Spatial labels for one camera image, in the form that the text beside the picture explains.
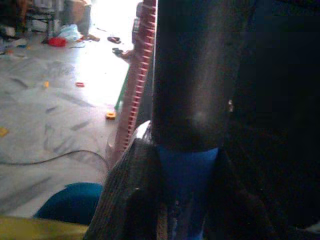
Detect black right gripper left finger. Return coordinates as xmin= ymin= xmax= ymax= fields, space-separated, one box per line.
xmin=83 ymin=120 xmax=176 ymax=240

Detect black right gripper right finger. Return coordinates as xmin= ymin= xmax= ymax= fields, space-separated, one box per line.
xmin=204 ymin=94 xmax=320 ymax=240

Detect broom with blue handle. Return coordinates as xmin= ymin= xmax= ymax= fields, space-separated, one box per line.
xmin=151 ymin=0 xmax=253 ymax=240

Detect blue plastic bucket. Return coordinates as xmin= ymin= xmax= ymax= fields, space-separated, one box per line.
xmin=33 ymin=182 xmax=105 ymax=226

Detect red plastic basin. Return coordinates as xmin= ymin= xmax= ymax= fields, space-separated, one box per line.
xmin=47 ymin=36 xmax=68 ymax=48

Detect pale plastic bag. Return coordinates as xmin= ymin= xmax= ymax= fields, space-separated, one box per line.
xmin=59 ymin=24 xmax=82 ymax=42

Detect brown cardboard box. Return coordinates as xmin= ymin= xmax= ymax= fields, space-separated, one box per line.
xmin=66 ymin=0 xmax=92 ymax=36

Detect black floor cable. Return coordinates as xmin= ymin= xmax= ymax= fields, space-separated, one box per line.
xmin=0 ymin=149 xmax=109 ymax=173

